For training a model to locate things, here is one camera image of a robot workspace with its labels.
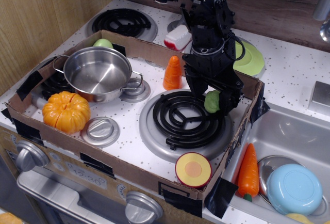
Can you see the hanging metal ladle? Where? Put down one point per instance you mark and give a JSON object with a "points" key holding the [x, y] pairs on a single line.
{"points": [[325, 31]]}

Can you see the black front right burner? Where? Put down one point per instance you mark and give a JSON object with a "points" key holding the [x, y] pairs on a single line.
{"points": [[175, 122]]}

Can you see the black rear left burner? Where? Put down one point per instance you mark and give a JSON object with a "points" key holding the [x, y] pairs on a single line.
{"points": [[126, 22]]}

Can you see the silver metal lid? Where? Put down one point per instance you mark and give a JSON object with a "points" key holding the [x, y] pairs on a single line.
{"points": [[266, 166]]}

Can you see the silver faucet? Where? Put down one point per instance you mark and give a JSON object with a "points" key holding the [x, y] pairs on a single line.
{"points": [[321, 10]]}

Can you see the grey stovetop knob centre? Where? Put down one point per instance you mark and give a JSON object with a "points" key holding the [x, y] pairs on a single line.
{"points": [[136, 91]]}

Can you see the yellow object bottom left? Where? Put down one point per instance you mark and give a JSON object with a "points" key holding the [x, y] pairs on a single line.
{"points": [[8, 218]]}

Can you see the brown cardboard fence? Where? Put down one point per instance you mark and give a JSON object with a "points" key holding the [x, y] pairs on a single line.
{"points": [[128, 161]]}

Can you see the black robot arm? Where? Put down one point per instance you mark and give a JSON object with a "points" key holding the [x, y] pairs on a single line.
{"points": [[210, 23]]}

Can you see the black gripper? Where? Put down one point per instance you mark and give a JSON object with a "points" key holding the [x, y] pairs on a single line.
{"points": [[206, 68]]}

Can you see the orange toy carrot piece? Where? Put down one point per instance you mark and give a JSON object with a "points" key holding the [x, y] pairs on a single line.
{"points": [[173, 74]]}

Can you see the black front left burner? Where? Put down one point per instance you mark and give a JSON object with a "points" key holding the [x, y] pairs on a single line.
{"points": [[56, 83]]}

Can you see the green toy broccoli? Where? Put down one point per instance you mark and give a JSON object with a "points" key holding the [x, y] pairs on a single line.
{"points": [[211, 103]]}

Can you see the grey stovetop knob front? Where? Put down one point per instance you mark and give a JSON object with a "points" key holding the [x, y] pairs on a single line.
{"points": [[100, 132]]}

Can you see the grey oven door handle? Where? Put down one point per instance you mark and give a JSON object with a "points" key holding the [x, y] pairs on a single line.
{"points": [[65, 201]]}

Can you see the light green plastic plate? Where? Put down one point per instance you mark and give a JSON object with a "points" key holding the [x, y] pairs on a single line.
{"points": [[252, 63]]}

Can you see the pale green toy ball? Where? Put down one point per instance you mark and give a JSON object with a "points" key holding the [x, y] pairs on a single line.
{"points": [[103, 43]]}

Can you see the grey stovetop knob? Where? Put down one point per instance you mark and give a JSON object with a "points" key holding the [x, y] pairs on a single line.
{"points": [[174, 25], [100, 132], [136, 91]]}

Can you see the oven clock display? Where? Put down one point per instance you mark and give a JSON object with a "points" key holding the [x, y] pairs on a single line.
{"points": [[86, 175]]}

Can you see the grey stovetop knob rear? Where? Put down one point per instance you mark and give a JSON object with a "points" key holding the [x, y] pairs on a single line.
{"points": [[174, 25]]}

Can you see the orange toy pumpkin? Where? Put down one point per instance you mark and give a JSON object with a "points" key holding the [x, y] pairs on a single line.
{"points": [[67, 112]]}

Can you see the light blue plastic bowl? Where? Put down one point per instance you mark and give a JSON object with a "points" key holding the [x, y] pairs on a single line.
{"points": [[292, 188]]}

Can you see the grey oven knob right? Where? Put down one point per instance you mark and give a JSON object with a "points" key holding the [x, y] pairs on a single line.
{"points": [[141, 208]]}

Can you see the grey oven knob left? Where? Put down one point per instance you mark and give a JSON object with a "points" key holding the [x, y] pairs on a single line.
{"points": [[30, 156]]}

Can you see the stainless steel pot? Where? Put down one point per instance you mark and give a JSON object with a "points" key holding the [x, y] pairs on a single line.
{"points": [[99, 74]]}

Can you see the silver sink basin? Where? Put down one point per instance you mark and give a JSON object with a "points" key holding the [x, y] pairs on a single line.
{"points": [[283, 132]]}

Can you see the grey oven knob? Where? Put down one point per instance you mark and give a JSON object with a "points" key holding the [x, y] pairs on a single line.
{"points": [[30, 156], [141, 208]]}

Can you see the red white toy slice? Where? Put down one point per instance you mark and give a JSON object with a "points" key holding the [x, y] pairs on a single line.
{"points": [[178, 38]]}

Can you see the yellow toy in sink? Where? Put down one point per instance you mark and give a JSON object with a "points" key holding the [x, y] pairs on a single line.
{"points": [[299, 217]]}

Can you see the black burner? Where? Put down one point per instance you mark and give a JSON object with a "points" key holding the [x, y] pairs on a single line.
{"points": [[126, 22], [175, 122], [56, 83]]}

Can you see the halved toy peach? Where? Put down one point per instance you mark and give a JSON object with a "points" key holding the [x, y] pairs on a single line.
{"points": [[193, 170]]}

